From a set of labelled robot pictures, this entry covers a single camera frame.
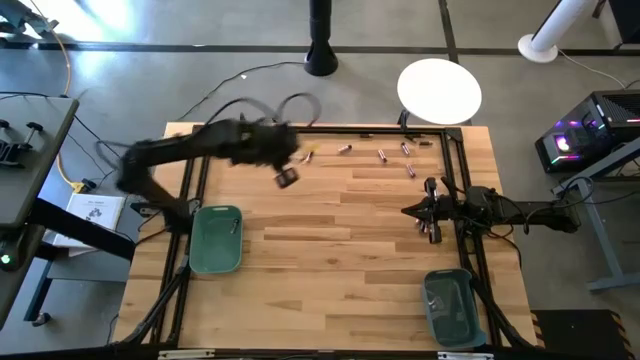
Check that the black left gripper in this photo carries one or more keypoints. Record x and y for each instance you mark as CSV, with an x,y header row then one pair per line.
x,y
277,145

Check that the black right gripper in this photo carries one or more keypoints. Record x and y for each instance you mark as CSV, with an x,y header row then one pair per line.
x,y
452,210

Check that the silver cylindrical battery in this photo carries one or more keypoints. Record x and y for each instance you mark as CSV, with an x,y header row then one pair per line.
x,y
382,155
424,229
405,148
419,226
411,171
344,148
234,226
308,157

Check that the green plastic bin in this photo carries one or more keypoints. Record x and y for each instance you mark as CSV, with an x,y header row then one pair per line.
x,y
212,247

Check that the blue-green plastic bin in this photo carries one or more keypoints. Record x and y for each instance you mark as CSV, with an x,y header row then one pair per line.
x,y
452,320

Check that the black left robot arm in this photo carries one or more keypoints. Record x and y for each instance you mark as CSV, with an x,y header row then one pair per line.
x,y
170,150

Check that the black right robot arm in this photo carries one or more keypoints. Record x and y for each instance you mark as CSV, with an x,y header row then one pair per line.
x,y
530,212

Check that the black pole base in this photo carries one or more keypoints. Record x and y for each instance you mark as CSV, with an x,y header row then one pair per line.
x,y
320,55

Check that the white label strip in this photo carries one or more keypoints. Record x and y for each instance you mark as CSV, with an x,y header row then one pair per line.
x,y
185,354
465,356

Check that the white paper booklet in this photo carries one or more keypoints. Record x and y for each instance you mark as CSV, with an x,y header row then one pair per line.
x,y
95,212

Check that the black computer with lights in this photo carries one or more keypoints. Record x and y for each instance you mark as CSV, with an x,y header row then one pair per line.
x,y
600,125

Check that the black hazard-striped mat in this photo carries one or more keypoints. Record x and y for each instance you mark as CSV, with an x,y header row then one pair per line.
x,y
580,335

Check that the white pole with base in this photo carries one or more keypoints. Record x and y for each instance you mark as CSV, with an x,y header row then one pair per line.
x,y
555,27

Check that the grey side table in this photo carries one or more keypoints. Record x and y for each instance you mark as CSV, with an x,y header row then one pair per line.
x,y
35,170

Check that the black clamp tool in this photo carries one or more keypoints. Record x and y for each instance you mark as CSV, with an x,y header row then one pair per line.
x,y
12,150

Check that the black device with green light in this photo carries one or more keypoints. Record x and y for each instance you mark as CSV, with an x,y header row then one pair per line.
x,y
15,250

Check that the black cabinet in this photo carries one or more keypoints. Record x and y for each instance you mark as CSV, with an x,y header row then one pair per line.
x,y
627,20

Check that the black aluminium table frame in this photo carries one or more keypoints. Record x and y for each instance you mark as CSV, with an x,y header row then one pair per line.
x,y
390,131

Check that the grey desk frame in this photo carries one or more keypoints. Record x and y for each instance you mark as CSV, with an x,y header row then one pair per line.
x,y
601,235

